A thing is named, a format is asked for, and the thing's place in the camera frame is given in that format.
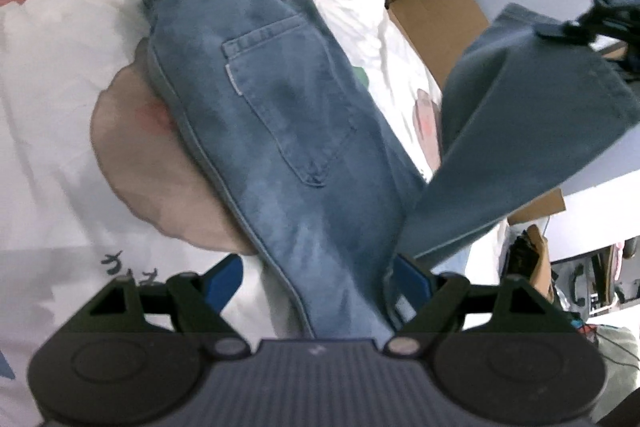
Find brown suede cushion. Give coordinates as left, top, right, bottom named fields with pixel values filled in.
left=525, top=225, right=554, bottom=303

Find brown cardboard sheet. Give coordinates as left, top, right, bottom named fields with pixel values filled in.
left=382, top=0, right=568, bottom=226

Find cream bear print bedsheet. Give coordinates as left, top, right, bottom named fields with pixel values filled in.
left=1, top=0, right=422, bottom=426

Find light blue denim pants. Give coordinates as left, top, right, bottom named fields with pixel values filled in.
left=142, top=0, right=639, bottom=343

